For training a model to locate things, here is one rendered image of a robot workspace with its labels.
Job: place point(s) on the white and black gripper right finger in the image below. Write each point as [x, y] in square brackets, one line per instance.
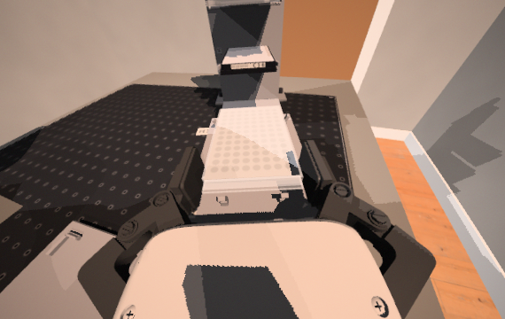
[406, 266]

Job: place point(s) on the beige microplate with label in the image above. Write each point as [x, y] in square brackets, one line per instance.
[251, 150]
[227, 2]

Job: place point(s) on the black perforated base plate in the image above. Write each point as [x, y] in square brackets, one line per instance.
[102, 164]

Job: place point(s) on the pale pink flat plate with corner brackets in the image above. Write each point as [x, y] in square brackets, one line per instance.
[48, 287]

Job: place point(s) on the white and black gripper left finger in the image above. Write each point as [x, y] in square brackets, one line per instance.
[105, 275]

